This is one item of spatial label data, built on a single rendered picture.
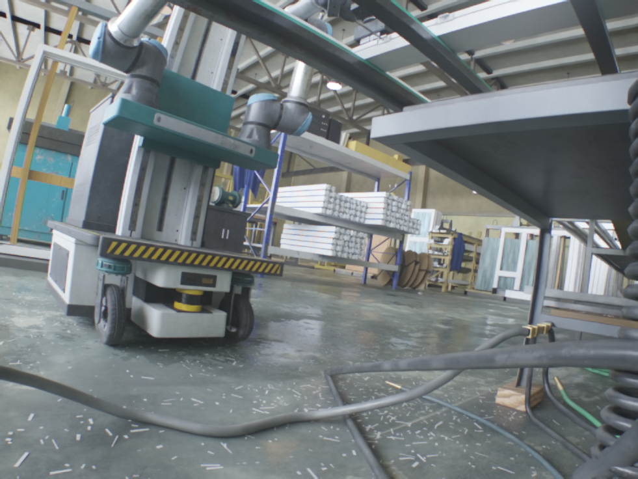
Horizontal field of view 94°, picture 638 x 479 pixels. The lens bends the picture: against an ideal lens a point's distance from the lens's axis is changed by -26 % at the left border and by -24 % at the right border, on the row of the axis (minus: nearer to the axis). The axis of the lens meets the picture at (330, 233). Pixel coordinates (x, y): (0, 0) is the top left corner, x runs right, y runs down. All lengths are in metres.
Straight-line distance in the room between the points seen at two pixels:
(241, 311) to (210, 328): 0.17
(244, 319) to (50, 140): 3.35
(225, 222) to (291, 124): 3.03
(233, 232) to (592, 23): 4.19
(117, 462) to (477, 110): 0.69
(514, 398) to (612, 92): 0.93
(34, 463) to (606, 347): 0.67
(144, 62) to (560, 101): 1.13
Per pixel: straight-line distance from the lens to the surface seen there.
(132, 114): 1.20
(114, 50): 1.23
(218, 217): 4.42
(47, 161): 4.30
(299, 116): 1.55
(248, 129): 1.48
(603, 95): 0.41
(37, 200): 4.27
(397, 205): 5.63
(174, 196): 1.51
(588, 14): 0.76
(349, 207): 5.34
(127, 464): 0.65
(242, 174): 5.54
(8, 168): 2.77
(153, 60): 1.29
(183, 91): 1.47
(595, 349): 0.26
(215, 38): 1.72
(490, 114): 0.44
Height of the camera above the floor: 0.36
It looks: 4 degrees up
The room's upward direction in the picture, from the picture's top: 8 degrees clockwise
